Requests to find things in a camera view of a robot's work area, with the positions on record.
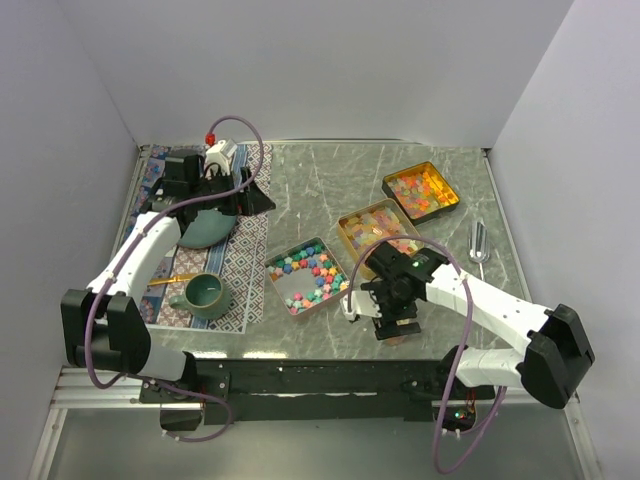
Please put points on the black base bar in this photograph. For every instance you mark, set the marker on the black base bar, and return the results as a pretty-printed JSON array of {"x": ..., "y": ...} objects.
[{"x": 285, "y": 389}]

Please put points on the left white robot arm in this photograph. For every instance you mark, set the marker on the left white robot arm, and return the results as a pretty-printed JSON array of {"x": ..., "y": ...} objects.
[{"x": 102, "y": 325}]

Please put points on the gold tin of neon candies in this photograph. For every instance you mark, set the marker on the gold tin of neon candies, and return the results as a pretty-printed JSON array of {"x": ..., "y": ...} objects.
[{"x": 421, "y": 191}]

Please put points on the teal ceramic plate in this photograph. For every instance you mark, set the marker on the teal ceramic plate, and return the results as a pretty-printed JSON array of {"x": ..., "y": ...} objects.
[{"x": 208, "y": 229}]

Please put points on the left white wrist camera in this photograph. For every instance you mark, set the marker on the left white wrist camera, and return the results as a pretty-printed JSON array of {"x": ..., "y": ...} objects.
[{"x": 218, "y": 156}]

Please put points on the patterned placemat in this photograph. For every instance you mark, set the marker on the patterned placemat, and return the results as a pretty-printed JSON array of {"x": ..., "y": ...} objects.
[{"x": 237, "y": 260}]

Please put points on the gold spoon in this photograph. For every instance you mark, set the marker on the gold spoon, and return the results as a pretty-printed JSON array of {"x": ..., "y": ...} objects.
[{"x": 173, "y": 279}]

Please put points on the pink tin of star candies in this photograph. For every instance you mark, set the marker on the pink tin of star candies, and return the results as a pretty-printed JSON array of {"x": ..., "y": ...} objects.
[{"x": 307, "y": 277}]

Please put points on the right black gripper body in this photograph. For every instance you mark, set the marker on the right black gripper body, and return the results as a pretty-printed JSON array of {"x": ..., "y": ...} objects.
[{"x": 393, "y": 307}]

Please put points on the gold tin of pastel candies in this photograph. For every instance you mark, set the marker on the gold tin of pastel candies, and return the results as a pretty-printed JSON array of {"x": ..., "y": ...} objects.
[{"x": 361, "y": 228}]

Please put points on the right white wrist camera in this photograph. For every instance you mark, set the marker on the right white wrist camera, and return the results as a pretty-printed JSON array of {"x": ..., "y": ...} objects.
[{"x": 360, "y": 304}]

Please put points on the teal ceramic cup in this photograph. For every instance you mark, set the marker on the teal ceramic cup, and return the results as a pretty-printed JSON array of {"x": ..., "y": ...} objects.
[{"x": 206, "y": 296}]

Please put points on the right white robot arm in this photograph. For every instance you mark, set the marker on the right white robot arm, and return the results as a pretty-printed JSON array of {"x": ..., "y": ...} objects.
[{"x": 547, "y": 350}]

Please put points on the clear plastic ball half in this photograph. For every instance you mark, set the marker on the clear plastic ball half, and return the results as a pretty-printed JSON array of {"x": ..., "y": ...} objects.
[{"x": 395, "y": 341}]

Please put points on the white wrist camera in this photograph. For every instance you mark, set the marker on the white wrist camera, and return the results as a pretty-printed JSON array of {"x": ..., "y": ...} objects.
[
  {"x": 218, "y": 156},
  {"x": 360, "y": 304}
]

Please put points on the silver metal scoop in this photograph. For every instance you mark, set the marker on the silver metal scoop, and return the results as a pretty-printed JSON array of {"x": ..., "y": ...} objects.
[{"x": 478, "y": 245}]

